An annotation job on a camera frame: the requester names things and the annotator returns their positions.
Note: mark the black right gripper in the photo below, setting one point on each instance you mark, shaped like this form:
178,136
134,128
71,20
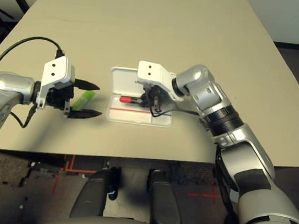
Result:
155,94

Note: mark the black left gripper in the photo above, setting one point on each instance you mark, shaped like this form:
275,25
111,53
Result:
59,97

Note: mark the green highlighter pen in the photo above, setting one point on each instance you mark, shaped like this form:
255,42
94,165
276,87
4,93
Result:
85,98

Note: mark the red and black marker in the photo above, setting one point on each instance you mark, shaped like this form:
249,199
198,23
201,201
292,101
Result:
125,100

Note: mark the white plastic pencil case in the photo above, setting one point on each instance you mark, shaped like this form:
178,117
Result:
123,78

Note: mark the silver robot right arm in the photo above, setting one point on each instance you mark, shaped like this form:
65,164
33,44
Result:
218,102

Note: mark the red floor tape lines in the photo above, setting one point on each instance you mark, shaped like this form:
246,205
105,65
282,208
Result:
81,171

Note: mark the grey robot left leg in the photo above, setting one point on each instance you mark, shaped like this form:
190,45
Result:
89,196

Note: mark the grey robot leg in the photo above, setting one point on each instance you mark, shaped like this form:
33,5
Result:
89,196
165,202

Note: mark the grey robot right leg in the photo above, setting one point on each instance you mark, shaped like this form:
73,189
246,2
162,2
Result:
165,202

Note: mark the red floor tape cross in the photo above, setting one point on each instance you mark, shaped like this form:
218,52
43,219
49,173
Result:
202,194

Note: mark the black tripod stand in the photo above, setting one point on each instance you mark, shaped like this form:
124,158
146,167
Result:
1,12

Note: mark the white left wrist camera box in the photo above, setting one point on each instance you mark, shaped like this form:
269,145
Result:
57,70

